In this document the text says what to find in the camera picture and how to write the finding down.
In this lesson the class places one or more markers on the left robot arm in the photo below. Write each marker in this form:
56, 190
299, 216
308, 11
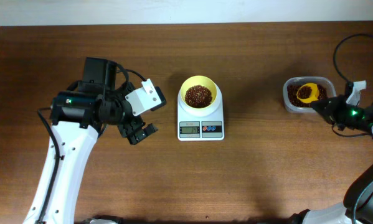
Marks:
79, 116

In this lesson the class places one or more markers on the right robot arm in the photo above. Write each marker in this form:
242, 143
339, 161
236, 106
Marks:
357, 206

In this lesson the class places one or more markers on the yellow measuring scoop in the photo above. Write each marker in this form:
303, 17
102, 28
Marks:
308, 93

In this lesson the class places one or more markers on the red beans in container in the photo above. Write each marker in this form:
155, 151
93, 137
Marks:
293, 91

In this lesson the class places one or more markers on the white digital kitchen scale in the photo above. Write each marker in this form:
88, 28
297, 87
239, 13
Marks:
205, 124

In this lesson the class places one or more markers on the clear plastic container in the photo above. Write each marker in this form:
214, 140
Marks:
326, 83

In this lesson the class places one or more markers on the pale yellow bowl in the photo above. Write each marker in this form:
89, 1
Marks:
199, 80

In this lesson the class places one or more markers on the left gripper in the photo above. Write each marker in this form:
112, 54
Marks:
135, 137

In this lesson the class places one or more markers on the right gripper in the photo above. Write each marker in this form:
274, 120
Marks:
331, 111

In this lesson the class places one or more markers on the red beans in bowl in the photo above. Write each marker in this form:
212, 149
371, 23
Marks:
198, 96

